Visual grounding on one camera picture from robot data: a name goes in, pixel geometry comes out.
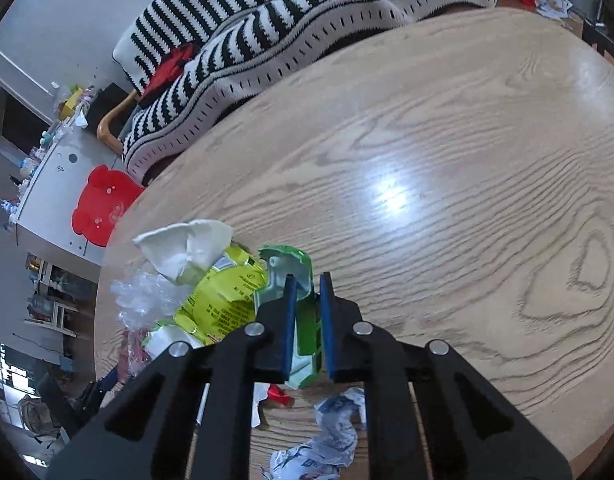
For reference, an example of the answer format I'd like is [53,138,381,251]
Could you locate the red cloth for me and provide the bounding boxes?
[138,42,201,107]

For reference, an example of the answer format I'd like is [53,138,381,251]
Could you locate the white crumpled packet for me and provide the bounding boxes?
[142,324,208,362]

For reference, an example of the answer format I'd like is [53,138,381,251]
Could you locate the green drink pouch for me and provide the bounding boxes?
[258,244,322,390]

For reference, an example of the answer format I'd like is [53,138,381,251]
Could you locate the clear plastic wrap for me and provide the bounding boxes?
[109,269,188,332]

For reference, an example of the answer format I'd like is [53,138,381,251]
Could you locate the black white striped sofa cover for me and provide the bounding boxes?
[112,0,498,187]

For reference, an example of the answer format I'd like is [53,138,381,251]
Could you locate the white paper packets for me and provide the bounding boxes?
[533,0,574,22]

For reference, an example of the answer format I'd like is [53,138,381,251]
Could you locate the glass door shelf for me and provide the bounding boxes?
[26,254,98,337]

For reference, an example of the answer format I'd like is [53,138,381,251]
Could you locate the small red plastic piece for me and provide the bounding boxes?
[267,384,294,409]

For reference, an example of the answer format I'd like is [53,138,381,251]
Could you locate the row of small bottles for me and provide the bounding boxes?
[1,127,55,233]

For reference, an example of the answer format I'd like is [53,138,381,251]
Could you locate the yellow box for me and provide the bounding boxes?
[58,87,86,122]

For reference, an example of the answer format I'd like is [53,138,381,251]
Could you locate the blue white crumpled wrapper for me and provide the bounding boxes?
[269,387,368,480]

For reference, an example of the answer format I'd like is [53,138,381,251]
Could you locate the red bear-shaped stool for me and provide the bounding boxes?
[71,164,146,249]

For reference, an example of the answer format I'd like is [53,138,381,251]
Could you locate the wooden chair armrest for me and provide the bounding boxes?
[97,89,140,157]

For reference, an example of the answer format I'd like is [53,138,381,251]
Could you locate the yellow green snack bag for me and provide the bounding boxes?
[174,245,268,348]

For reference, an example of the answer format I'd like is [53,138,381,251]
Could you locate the clear red printed wrapper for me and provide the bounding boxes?
[121,329,154,377]

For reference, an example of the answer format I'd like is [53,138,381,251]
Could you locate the white cabinet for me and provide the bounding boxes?
[14,110,138,267]

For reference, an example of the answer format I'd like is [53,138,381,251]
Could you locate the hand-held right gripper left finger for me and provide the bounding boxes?
[46,275,298,480]

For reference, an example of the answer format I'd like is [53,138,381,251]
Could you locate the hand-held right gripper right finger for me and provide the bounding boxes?
[319,271,572,480]

